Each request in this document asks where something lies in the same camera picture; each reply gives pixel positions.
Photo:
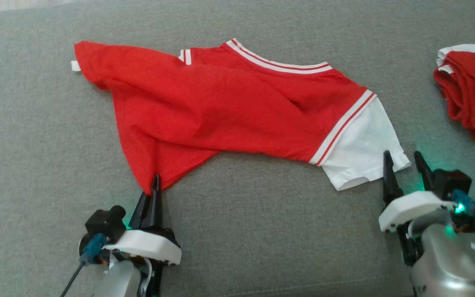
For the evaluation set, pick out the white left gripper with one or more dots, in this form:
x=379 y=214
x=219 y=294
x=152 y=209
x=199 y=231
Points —
x=146 y=245

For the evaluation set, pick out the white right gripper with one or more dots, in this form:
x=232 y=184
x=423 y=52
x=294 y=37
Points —
x=406 y=206

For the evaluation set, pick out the red white basketball jersey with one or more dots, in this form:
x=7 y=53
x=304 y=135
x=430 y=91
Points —
x=221 y=107

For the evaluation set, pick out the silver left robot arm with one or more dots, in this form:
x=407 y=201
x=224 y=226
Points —
x=122 y=280

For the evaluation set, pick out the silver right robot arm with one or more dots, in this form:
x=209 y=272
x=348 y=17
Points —
x=443 y=264

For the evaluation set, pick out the large grey fabric sofa cushion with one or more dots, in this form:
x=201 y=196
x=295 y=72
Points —
x=237 y=231

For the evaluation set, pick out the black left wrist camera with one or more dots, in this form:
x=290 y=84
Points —
x=105 y=225

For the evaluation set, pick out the blue right camera connector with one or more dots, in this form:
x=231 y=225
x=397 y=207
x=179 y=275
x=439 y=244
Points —
x=462 y=202

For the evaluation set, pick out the blue camera connector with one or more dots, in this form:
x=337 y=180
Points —
x=462 y=202
x=93 y=247

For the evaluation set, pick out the blue left camera connector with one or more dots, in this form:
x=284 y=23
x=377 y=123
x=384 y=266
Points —
x=93 y=247

